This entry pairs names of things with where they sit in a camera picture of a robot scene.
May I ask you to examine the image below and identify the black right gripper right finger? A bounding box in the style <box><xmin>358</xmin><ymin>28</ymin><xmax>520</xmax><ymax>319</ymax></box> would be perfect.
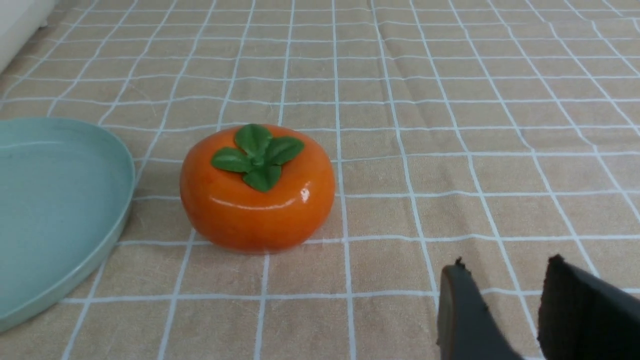
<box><xmin>537</xmin><ymin>254</ymin><xmax>640</xmax><ymax>360</ymax></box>

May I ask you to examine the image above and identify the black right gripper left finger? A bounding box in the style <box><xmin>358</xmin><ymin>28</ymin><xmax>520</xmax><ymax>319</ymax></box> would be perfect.
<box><xmin>436</xmin><ymin>257</ymin><xmax>522</xmax><ymax>360</ymax></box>

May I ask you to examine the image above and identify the beige checkered tablecloth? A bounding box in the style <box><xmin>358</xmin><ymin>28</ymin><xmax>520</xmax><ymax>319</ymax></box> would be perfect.
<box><xmin>1</xmin><ymin>0</ymin><xmax>640</xmax><ymax>360</ymax></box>

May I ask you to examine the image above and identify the orange persimmon with green leaves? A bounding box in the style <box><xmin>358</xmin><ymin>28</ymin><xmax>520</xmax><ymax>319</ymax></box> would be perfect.
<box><xmin>179</xmin><ymin>123</ymin><xmax>336</xmax><ymax>254</ymax></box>

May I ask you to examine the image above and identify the light green round plate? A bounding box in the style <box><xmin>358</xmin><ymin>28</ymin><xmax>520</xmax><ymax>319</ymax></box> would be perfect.
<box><xmin>0</xmin><ymin>117</ymin><xmax>137</xmax><ymax>332</ymax></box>

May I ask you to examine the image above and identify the white two-slot toaster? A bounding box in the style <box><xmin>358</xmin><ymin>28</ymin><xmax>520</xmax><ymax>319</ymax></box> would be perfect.
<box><xmin>0</xmin><ymin>0</ymin><xmax>57</xmax><ymax>71</ymax></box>

